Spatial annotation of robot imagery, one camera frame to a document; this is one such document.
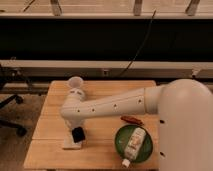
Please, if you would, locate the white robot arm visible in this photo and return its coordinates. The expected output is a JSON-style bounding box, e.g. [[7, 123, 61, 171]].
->
[[61, 79, 213, 171]]

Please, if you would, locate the white sponge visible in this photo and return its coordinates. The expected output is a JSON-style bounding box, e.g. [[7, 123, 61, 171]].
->
[[62, 131, 85, 150]]

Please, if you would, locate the white plastic bottle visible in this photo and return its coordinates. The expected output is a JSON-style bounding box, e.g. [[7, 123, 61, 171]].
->
[[122, 128, 146, 168]]

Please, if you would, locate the black cable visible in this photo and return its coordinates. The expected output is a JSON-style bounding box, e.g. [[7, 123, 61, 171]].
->
[[117, 9, 157, 78]]

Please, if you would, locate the wooden table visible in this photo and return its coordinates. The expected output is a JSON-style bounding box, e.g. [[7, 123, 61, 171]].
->
[[24, 81, 158, 171]]

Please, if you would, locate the black eraser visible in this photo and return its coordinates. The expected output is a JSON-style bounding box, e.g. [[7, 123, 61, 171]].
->
[[72, 127, 85, 143]]

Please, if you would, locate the red brown chili pepper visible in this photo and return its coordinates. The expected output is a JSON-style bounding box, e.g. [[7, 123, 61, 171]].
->
[[120, 116, 144, 126]]

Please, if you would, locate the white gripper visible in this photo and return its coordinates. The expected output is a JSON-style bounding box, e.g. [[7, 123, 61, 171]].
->
[[65, 119, 84, 130]]

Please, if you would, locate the green plate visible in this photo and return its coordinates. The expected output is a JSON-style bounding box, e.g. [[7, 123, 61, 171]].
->
[[114, 124, 153, 164]]

